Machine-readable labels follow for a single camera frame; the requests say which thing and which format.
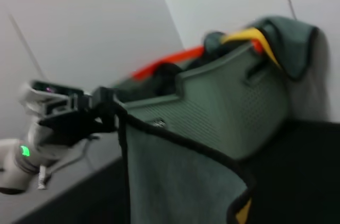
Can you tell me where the left arm cable with plug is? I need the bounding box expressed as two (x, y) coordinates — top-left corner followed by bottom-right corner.
(37, 133), (99, 191)

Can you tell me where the black tablecloth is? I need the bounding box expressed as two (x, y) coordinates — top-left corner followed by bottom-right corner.
(10, 119), (340, 224)

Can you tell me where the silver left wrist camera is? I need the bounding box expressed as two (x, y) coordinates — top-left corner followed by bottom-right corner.
(18, 79), (86, 115)

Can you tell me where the grey-green perforated storage box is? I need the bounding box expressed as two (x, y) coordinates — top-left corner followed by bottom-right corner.
(111, 40), (291, 161)

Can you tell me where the green yellow towel black trim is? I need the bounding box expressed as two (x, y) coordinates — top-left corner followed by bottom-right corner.
(118, 101), (258, 224)
(203, 15), (320, 82)

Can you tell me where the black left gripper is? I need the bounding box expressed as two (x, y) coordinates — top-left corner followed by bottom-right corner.
(38, 85), (120, 151)

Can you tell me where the orange towel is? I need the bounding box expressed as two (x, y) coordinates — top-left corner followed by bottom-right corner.
(130, 37), (264, 81)

